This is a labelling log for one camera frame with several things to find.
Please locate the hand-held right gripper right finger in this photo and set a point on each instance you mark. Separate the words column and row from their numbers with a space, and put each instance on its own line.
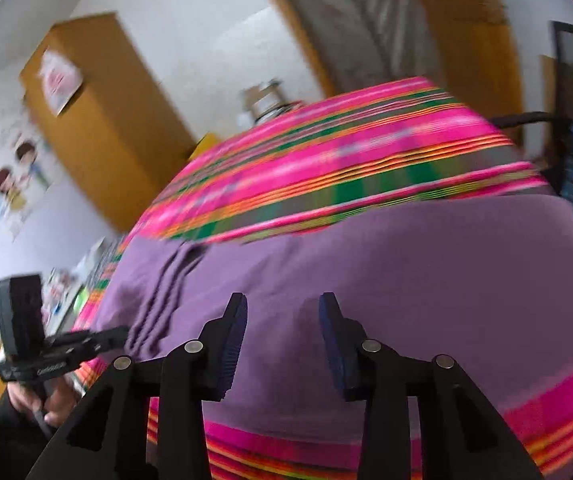
column 331, row 345

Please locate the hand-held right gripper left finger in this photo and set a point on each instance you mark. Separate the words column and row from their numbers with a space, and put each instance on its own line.
column 234, row 345

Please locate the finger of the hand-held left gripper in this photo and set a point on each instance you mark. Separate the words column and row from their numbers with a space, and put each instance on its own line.
column 109, row 340

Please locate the purple fleece garment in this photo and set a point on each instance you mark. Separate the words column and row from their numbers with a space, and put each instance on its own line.
column 391, row 270

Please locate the person's left forearm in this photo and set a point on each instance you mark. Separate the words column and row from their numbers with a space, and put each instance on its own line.
column 1, row 440

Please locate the person's left hand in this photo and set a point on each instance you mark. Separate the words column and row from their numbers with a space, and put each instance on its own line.
column 59, row 402

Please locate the cluster of bottles and jars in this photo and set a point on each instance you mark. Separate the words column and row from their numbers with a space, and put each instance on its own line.
column 61, row 290

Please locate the folded dark dotted cloth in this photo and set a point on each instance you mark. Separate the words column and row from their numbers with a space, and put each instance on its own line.
column 111, row 257

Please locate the pink plaid cloth cover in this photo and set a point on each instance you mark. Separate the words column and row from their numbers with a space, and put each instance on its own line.
column 346, row 160

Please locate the yellow printed bag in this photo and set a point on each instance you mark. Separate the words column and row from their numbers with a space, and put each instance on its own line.
column 206, row 145

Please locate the wooden wardrobe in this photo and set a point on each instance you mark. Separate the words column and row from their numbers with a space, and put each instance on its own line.
column 111, row 125

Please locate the white pink plastic bag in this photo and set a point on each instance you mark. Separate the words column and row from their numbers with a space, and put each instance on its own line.
column 61, row 80

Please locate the cardboard parcel box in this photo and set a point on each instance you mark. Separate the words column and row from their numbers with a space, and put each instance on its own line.
column 264, row 100

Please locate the clear plastic door curtain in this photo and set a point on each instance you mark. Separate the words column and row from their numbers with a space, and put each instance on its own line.
column 366, row 25

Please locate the wooden door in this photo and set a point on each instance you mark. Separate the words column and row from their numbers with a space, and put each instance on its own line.
column 461, row 35

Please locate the black mesh office chair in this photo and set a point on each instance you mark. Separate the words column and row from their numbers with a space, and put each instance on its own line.
column 561, row 60

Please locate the cartoon wall sticker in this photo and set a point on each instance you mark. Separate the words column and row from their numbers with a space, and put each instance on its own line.
column 21, row 160

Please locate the wooden door frame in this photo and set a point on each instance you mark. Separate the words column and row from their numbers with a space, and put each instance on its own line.
column 296, row 25

